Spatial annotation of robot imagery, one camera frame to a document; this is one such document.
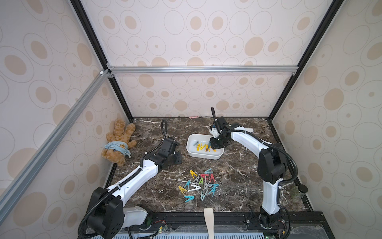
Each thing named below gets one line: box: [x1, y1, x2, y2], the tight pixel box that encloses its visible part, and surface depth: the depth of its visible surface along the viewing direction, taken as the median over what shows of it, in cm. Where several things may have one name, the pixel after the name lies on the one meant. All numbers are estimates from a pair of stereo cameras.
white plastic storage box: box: [186, 133, 225, 160], surface depth 102 cm
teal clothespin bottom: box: [184, 195, 195, 203], surface depth 83 cm
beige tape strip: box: [203, 207, 215, 239], surface depth 76 cm
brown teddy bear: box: [101, 118, 137, 166], surface depth 96 cm
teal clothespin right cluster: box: [207, 183, 220, 198], surface depth 85 cm
